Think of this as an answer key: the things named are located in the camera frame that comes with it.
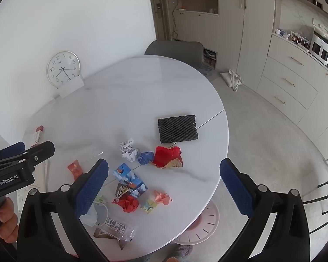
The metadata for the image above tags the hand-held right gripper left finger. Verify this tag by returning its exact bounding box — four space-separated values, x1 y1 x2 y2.
16 158 110 262

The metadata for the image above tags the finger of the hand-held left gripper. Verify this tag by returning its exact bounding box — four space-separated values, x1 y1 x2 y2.
18 140 56 170
0 141 26 162

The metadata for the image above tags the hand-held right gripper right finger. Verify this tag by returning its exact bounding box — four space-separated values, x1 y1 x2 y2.
219 158 311 262

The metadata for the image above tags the brown snack carton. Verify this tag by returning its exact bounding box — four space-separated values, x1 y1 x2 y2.
114 183 133 199

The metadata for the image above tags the person's left hand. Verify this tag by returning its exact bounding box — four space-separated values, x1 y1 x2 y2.
0 196 19 244

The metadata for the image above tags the red and white box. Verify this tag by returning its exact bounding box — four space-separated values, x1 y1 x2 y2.
30 125 45 147

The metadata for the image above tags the clear plastic cup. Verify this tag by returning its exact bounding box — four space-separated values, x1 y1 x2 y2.
80 203 110 227

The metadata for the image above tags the open book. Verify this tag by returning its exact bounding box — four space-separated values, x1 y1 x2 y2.
16 160 49 214

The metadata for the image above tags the orange wrapper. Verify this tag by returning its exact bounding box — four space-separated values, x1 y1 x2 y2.
67 160 84 181

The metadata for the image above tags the crumpled red paper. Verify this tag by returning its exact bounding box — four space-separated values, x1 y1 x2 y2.
112 194 140 213

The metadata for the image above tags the blue printed carton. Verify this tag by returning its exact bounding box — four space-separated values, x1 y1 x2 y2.
113 163 148 198

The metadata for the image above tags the clear plastic wrapper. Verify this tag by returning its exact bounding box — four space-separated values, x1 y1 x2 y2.
93 217 137 250

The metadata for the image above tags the crumpled white printed paper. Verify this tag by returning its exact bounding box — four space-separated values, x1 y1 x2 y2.
119 139 140 164

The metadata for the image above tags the crumpled yellow and blue paper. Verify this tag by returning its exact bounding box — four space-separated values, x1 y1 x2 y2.
141 199 158 215

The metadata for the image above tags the crumpled pink paper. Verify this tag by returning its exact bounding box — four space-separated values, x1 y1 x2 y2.
153 190 172 205

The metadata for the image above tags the white card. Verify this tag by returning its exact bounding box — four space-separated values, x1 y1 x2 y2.
56 75 85 99

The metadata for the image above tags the crumpled red paper box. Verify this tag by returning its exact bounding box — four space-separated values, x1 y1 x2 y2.
150 146 183 169

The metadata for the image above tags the grey slipper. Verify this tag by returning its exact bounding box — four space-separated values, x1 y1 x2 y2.
165 244 194 262

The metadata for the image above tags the black metal stand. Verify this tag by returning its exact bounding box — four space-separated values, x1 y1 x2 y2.
302 173 328 235

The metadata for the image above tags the white tote bag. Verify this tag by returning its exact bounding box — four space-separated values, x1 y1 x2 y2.
220 69 244 92

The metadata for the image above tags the beige drawer cabinet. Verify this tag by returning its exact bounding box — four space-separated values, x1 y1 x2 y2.
255 33 328 162

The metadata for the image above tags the grey chair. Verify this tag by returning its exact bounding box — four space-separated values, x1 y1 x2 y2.
144 40 204 71

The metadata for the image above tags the white countertop oven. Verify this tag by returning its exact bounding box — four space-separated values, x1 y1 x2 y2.
309 31 328 66

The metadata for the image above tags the beige tall cupboard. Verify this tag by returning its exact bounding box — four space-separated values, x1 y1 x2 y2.
168 0 276 74

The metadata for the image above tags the round white wall clock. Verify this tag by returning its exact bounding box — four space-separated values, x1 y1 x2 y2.
46 50 80 89

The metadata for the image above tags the white wire rack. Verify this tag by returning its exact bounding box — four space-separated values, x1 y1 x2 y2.
288 30 311 53

